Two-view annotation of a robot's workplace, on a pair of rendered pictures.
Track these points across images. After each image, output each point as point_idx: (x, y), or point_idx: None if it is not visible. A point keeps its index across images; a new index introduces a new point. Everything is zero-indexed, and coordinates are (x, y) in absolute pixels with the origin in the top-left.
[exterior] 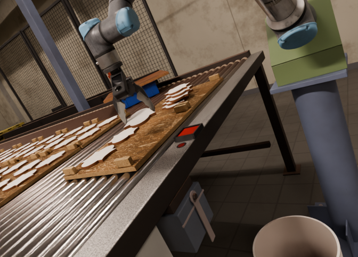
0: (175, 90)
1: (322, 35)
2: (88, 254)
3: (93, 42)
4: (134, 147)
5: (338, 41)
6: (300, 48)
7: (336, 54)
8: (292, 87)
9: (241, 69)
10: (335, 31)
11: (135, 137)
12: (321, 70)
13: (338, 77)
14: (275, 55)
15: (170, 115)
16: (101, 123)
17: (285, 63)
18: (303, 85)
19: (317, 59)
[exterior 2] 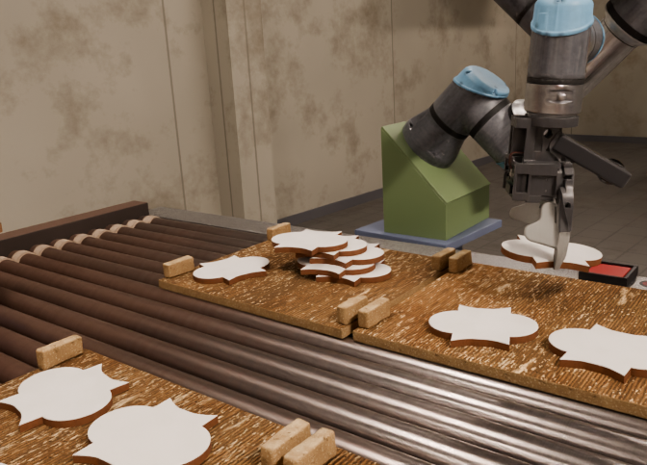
0: (330, 240)
1: (467, 169)
2: None
3: (589, 47)
4: (617, 309)
5: (485, 180)
6: (459, 182)
7: (485, 195)
8: (465, 240)
9: (266, 227)
10: (474, 167)
11: (527, 313)
12: (476, 218)
13: (497, 226)
14: (440, 187)
15: (451, 278)
16: (31, 410)
17: (455, 200)
18: (474, 237)
19: (476, 200)
